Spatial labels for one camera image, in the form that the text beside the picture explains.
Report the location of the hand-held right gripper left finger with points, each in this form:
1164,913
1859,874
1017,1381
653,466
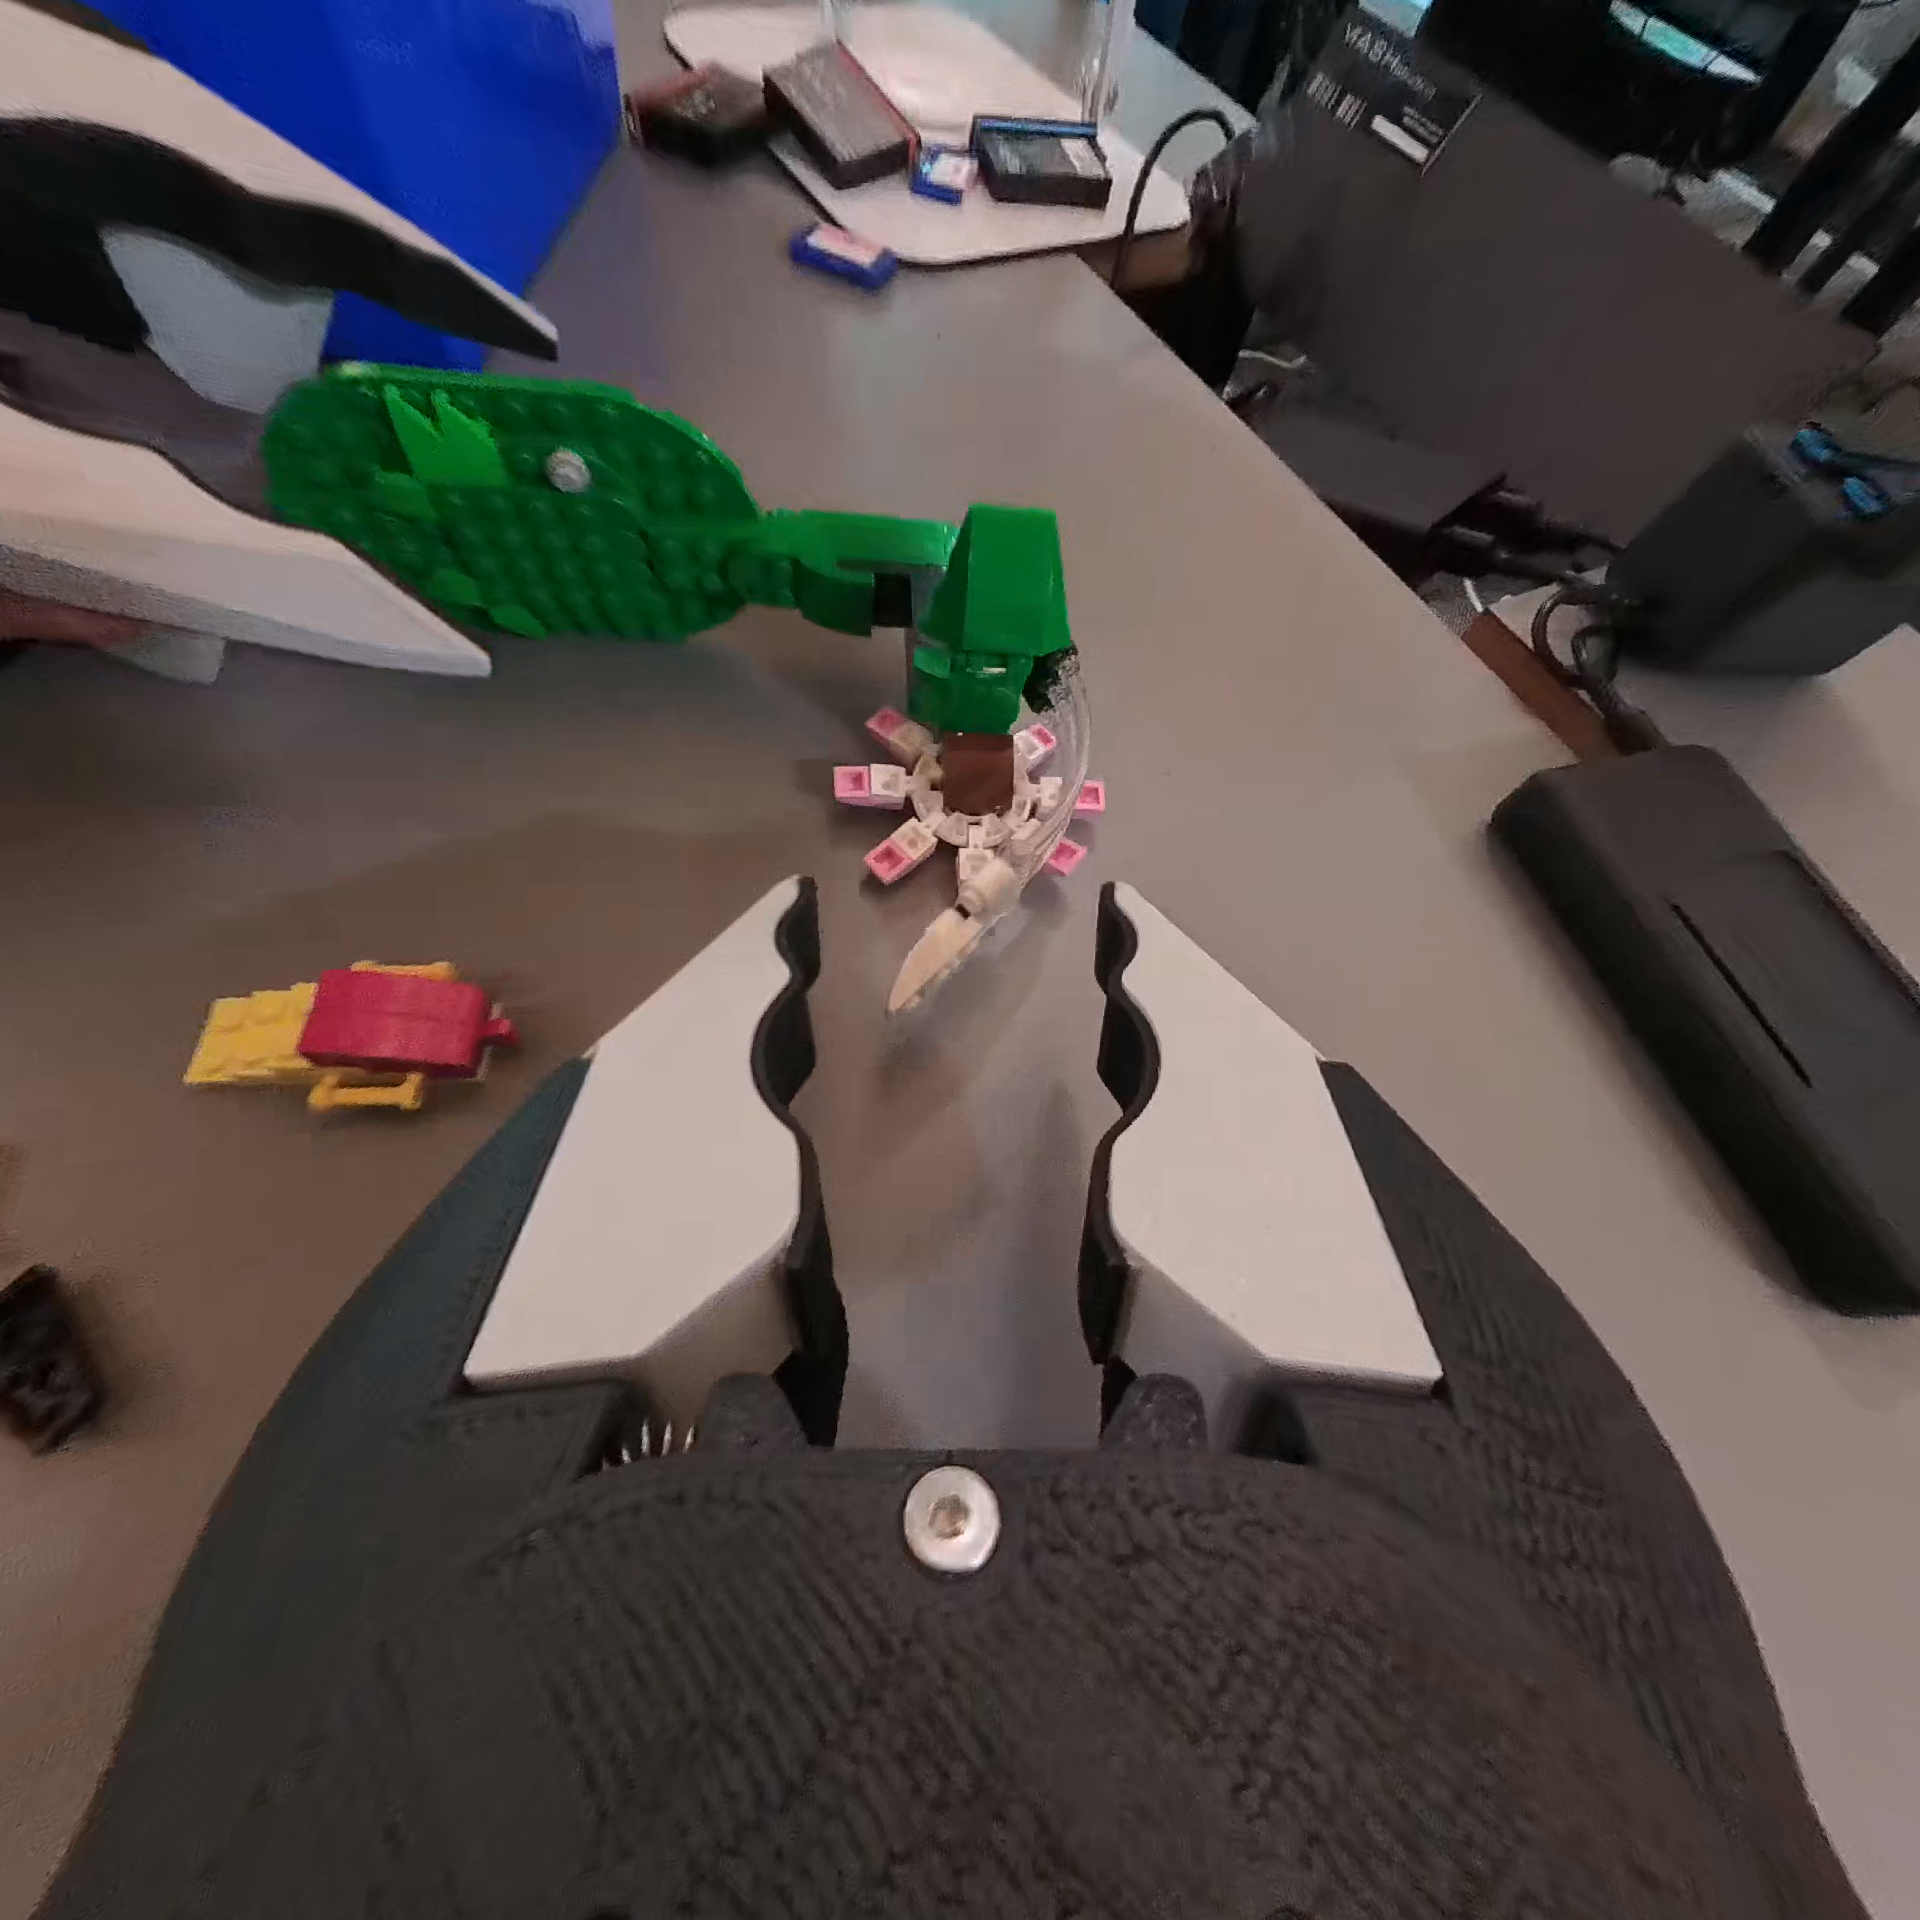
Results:
662,1199

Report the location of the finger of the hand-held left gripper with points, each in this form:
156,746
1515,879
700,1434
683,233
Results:
225,136
181,553

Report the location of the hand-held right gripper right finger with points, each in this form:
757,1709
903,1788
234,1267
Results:
1261,1199

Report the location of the yellow and magenta lego assembly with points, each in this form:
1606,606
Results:
372,1029

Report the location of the green lego leaf model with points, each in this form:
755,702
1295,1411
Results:
603,524

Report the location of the pink and white lego flower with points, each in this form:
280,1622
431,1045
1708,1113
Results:
960,843

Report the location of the black lego brick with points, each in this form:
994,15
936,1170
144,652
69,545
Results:
47,1357

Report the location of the blue plastic bin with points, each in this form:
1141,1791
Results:
435,136

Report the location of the black battery with red edge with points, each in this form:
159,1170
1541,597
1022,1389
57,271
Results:
700,112

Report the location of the black case with slot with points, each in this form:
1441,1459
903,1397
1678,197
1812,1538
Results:
1742,973

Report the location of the large black battery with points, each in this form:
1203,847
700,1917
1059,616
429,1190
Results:
842,112

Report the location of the blue memory card case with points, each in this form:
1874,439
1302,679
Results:
941,171
844,257

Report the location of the black device with blue connectors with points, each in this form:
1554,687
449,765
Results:
1756,553

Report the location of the black battery with blue edge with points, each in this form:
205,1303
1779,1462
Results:
1044,163

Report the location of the dark office chair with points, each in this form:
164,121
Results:
1530,301

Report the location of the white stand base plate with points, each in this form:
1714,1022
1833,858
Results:
1017,225

